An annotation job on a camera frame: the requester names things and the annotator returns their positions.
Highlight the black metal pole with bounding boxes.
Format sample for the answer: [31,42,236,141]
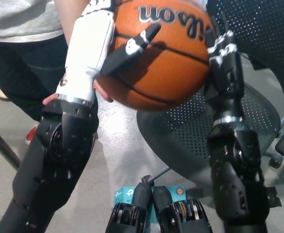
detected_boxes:
[0,118,21,171]

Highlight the teal tp-link box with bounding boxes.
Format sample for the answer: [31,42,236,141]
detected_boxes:
[114,185,188,224]

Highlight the person gray shirt black pants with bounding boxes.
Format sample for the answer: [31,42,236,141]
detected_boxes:
[0,0,99,123]

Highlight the orange Wilson basketball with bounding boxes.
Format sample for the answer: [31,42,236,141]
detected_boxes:
[95,0,217,112]

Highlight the red white sneaker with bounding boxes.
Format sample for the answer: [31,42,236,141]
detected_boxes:
[24,125,40,146]

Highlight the white shoe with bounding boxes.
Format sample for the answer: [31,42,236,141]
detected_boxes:
[0,82,11,100]

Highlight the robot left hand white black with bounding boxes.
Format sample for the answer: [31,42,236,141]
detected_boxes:
[56,0,162,107]

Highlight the robot right hand white black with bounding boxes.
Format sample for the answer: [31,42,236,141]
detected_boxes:
[206,12,244,123]

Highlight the black floor box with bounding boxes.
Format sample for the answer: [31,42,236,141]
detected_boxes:
[246,54,274,72]

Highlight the person hand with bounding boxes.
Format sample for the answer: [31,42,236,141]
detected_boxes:
[42,79,114,105]

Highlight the black perforated office chair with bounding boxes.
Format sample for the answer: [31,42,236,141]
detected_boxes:
[136,0,284,195]

